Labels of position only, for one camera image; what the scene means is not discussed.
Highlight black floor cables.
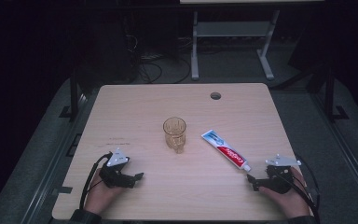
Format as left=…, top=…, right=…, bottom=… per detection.
left=127, top=34, right=194, bottom=85

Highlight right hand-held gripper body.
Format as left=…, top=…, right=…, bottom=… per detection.
left=262, top=153, right=302, bottom=195

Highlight white metal stand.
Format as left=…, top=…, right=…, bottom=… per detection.
left=190, top=9, right=282, bottom=82

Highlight white red toothpaste tube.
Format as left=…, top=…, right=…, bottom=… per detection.
left=200, top=129, right=252, bottom=173

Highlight grey metal floor rail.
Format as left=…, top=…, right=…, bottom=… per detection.
left=310, top=91, right=358, bottom=217
left=20, top=91, right=98, bottom=224

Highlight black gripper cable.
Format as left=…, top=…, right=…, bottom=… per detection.
left=78, top=151, right=114, bottom=211
left=276, top=154, right=322, bottom=224

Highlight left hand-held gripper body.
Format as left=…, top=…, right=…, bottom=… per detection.
left=98, top=147, right=135, bottom=189

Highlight clear amber glass cup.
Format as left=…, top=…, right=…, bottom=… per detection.
left=162, top=116, right=187, bottom=155

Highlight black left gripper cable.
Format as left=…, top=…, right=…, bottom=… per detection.
left=78, top=151, right=114, bottom=211

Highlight person's right hand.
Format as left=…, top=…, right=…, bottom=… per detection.
left=258, top=167, right=311, bottom=219

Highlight person's left hand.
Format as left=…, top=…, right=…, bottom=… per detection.
left=84, top=168, right=126, bottom=217

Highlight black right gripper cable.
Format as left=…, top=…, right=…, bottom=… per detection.
left=276, top=154, right=322, bottom=224

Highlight black metal post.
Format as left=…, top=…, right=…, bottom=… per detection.
left=323, top=66, right=350, bottom=123
left=59, top=66, right=82, bottom=122

